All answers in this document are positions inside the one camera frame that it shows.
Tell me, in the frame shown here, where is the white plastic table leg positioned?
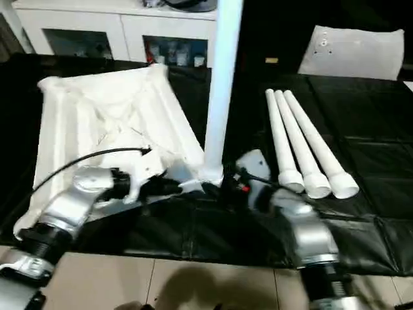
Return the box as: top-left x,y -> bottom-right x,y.
274,89 -> 332,200
196,0 -> 245,186
282,89 -> 361,200
265,89 -> 305,194

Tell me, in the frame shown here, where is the white plastic table top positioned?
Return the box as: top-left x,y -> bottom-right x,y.
13,63 -> 225,238

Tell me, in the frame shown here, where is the black work mat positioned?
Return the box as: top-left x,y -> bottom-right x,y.
0,55 -> 413,276

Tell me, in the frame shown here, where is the white cabinet with glass doors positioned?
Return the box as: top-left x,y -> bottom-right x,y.
13,0 -> 218,68

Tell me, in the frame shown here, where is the white flat panel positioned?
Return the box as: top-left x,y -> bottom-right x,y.
297,25 -> 406,82

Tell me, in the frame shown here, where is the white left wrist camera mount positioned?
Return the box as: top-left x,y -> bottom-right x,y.
119,151 -> 166,205

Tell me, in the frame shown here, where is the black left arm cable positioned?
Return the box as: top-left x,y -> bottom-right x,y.
32,147 -> 154,196

